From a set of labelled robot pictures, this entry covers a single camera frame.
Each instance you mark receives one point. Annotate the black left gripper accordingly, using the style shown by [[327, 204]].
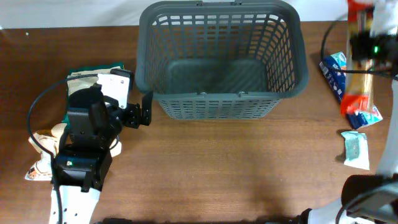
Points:
[[134, 118]]

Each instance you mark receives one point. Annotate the blue Kleenex tissue pack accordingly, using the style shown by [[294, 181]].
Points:
[[336, 81]]

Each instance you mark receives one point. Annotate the green coffee bag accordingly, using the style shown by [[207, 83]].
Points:
[[87, 77]]

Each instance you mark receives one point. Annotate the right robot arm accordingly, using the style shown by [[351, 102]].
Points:
[[370, 198]]

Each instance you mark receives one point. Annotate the orange spaghetti packet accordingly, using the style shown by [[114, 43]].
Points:
[[357, 81]]

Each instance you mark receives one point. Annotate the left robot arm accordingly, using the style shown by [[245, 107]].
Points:
[[84, 158]]

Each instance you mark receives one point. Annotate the grey plastic basket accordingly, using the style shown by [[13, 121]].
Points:
[[220, 60]]

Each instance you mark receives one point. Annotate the beige crumpled snack bag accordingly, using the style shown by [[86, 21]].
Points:
[[50, 139]]

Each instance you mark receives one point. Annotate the white teal wipes packet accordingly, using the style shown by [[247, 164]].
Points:
[[356, 150]]

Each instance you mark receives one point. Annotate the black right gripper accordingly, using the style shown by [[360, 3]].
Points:
[[359, 39]]

